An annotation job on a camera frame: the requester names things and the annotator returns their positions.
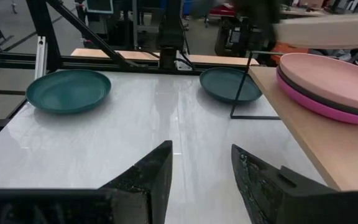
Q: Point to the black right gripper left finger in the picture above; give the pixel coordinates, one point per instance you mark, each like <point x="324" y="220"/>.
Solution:
<point x="135" y="199"/>

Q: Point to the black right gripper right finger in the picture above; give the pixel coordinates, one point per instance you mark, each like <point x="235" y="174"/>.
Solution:
<point x="275" y="199"/>

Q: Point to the beige round plate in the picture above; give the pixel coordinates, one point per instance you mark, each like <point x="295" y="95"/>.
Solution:
<point x="328" y="31"/>

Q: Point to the light pink round plate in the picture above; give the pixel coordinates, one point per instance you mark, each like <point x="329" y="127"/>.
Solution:
<point x="331" y="77"/>

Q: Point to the hot pink round plate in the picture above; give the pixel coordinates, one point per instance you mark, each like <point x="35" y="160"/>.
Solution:
<point x="309" y="103"/>

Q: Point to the dark grey round plate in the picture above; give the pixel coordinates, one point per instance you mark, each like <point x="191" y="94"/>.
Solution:
<point x="353" y="109"/>

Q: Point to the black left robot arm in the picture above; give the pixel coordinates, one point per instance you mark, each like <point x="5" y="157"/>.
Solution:
<point x="171" y="31"/>

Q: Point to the wooden shelf with black legs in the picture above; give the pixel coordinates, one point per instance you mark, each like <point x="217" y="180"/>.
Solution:
<point x="322" y="140"/>

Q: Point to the black equipment cart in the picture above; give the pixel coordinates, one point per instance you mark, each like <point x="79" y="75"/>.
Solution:
<point x="232" y="37"/>

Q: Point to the dark teal round plate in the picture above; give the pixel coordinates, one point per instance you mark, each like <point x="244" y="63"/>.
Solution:
<point x="225" y="84"/>

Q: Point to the green round plate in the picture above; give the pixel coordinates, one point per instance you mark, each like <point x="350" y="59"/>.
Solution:
<point x="68" y="90"/>

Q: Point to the silver aluminium profile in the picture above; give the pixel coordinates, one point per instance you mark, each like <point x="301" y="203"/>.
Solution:
<point x="41" y="56"/>

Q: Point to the monitor with teal frame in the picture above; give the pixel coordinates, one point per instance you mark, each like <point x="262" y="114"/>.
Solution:
<point x="99" y="6"/>

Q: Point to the black metal table frame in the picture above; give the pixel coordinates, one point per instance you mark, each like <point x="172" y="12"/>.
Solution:
<point x="42" y="18"/>

